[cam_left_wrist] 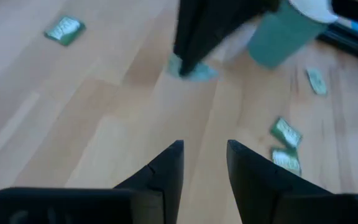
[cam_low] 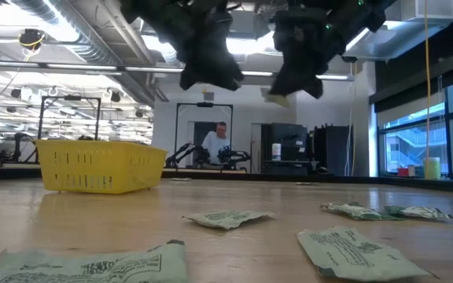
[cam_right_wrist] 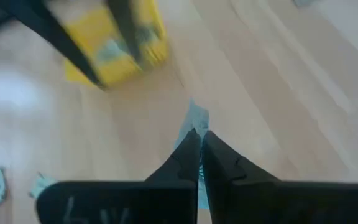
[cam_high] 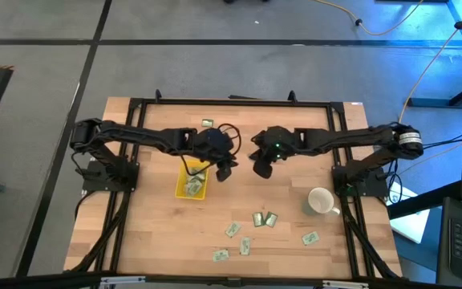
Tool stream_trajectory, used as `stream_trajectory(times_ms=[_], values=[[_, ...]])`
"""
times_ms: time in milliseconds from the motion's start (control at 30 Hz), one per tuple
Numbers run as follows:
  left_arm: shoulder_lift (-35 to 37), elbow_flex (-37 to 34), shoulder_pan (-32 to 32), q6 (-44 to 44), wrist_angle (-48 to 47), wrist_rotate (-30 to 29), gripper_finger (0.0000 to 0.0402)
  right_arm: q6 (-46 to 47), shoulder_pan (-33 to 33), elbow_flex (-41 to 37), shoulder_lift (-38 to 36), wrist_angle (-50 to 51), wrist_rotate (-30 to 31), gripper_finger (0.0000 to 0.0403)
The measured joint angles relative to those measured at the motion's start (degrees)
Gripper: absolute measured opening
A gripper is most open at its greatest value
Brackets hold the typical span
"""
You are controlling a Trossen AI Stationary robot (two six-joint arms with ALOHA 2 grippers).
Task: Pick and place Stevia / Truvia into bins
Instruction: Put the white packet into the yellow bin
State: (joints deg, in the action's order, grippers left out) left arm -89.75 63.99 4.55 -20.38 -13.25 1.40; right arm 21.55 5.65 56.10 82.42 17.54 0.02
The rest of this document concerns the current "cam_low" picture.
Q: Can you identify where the black aluminium table frame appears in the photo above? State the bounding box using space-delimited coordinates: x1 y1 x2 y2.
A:
0 164 453 194

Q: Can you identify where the black storage cabinet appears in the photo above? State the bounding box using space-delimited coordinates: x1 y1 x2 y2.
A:
313 124 353 177
260 123 311 176

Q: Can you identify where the long ceiling light strip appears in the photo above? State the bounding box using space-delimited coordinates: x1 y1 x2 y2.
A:
0 58 355 82

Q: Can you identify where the person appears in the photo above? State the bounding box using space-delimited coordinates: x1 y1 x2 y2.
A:
201 120 231 165

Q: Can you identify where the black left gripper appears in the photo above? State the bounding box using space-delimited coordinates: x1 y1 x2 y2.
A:
178 7 246 93

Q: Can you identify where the background workbench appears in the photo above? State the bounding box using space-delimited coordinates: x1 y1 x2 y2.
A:
163 164 249 175

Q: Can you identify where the black round ceiling device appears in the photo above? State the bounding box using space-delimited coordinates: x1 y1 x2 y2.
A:
17 28 46 51

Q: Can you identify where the black background gantry frame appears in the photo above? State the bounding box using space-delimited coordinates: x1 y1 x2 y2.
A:
174 101 234 170
36 94 102 163

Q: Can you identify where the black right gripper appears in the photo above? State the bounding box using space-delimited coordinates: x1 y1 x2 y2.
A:
268 8 332 101

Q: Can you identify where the yellow-green plastic container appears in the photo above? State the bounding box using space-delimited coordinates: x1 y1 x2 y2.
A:
423 156 442 181

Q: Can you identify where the yellow plastic slotted basket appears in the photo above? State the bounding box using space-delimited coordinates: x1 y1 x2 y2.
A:
35 139 169 195

